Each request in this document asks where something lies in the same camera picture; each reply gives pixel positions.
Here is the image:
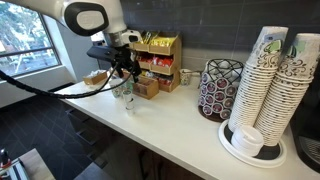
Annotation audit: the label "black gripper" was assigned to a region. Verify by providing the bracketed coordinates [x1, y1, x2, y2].
[111, 44, 143, 84]

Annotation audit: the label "maroon Starbucks coffee pod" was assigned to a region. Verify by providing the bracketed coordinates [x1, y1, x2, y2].
[124, 99, 135, 110]

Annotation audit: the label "patterned paper cup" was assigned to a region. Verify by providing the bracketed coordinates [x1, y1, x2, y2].
[109, 78, 125, 99]

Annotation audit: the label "tall paper cup stack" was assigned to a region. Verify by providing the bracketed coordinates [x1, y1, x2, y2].
[253, 32, 320, 147]
[227, 25, 290, 134]

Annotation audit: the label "white cup lids stack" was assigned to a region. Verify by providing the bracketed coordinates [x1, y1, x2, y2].
[230, 124, 265, 158]

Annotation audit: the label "round white cup tray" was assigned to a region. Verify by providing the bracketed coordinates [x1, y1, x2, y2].
[218, 119, 288, 169]

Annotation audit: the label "wooden tea bag box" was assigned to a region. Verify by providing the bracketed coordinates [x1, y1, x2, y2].
[132, 75, 160, 100]

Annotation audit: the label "white sugar packets pile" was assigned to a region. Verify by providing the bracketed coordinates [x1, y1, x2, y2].
[87, 69, 106, 78]

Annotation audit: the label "small wooden sugar packet box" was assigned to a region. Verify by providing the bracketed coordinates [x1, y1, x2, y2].
[82, 69, 109, 86]

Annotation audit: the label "red packets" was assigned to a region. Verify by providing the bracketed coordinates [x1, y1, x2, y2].
[151, 55, 174, 68]

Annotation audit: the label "yellow green packets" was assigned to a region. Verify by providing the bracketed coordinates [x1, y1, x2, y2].
[139, 30, 158, 45]

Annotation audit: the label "wooden tiered condiment organizer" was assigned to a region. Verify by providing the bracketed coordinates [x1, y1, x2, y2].
[128, 30, 183, 93]

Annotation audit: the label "yellow sweetener packets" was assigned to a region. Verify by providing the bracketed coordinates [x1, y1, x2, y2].
[150, 36, 176, 48]

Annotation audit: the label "small jars beside rack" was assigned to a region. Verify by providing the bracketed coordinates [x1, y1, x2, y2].
[179, 68, 193, 87]

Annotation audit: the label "dark lower cabinet drawers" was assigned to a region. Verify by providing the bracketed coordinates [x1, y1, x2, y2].
[65, 105, 204, 180]

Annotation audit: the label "light wooden board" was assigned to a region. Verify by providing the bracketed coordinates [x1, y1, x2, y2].
[18, 148, 56, 180]

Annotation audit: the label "red black clamp tool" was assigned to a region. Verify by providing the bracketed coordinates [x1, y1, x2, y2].
[0, 148, 29, 180]

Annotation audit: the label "black coffee machine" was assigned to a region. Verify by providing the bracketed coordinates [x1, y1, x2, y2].
[289, 63, 320, 174]

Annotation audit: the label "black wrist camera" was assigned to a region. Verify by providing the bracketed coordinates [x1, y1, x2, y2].
[87, 45, 118, 62]

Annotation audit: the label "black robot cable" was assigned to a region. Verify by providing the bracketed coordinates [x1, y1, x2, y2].
[0, 61, 138, 100]

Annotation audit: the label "black wire pod carousel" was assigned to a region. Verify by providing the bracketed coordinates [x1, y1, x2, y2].
[197, 58, 245, 123]

